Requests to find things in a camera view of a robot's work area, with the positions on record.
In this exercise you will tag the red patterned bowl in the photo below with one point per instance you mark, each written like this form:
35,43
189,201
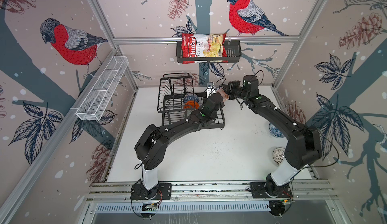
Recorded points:
222,92

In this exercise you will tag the black wall basket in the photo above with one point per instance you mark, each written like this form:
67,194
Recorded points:
231,48

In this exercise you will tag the dark blue patterned bowl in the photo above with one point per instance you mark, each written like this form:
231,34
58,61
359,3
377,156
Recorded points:
190,97

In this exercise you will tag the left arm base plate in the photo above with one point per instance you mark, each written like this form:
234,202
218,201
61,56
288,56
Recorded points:
162,191

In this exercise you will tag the red cassava chips bag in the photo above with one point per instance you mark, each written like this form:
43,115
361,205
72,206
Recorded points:
203,46

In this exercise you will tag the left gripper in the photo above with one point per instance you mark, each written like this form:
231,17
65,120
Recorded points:
221,104

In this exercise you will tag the black wire dish rack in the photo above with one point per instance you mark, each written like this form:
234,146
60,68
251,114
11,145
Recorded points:
172,89

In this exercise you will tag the white lattice patterned bowl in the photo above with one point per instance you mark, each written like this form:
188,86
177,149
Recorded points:
278,155

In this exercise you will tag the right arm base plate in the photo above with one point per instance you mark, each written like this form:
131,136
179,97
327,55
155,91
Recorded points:
257,190

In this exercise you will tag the aluminium front rail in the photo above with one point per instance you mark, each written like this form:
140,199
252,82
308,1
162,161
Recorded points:
211,191

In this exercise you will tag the white mesh wall shelf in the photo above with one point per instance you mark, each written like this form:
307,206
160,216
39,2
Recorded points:
98,98

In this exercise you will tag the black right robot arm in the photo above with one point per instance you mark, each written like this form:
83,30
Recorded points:
303,147

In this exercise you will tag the blue white floral bowl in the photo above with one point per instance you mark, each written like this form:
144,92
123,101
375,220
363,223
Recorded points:
275,131

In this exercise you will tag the orange plastic bowl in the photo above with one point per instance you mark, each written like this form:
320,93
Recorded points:
191,105

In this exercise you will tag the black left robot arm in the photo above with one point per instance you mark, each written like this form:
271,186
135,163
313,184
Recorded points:
151,147

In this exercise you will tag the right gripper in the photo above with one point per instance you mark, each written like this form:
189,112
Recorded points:
231,86

